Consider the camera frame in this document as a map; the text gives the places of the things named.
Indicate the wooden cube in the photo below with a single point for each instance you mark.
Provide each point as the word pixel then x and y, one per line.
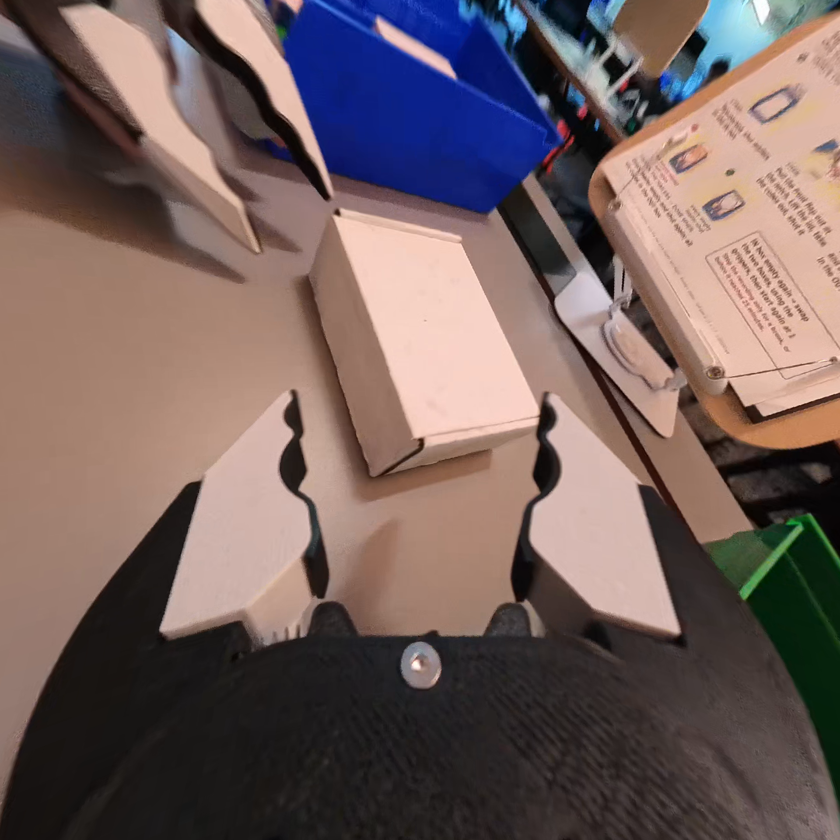
pixel 413 46

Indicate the blue plastic bin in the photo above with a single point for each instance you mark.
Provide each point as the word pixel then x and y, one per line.
pixel 407 131

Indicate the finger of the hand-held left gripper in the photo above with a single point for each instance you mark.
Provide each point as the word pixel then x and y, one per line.
pixel 275 85
pixel 170 131

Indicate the brown and black board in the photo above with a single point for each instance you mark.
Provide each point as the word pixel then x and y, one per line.
pixel 663 33

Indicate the white cardboard mailer box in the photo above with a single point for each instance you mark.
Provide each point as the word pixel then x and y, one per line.
pixel 420 328

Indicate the wooden display board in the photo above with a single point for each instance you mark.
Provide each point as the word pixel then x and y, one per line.
pixel 787 430

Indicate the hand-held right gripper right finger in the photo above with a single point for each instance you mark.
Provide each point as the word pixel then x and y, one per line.
pixel 597 538

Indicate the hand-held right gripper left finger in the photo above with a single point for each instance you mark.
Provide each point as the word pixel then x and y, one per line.
pixel 243 538

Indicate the red object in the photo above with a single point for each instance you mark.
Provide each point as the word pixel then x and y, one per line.
pixel 563 141

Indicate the green plastic bin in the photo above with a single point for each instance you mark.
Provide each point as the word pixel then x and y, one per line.
pixel 800 590

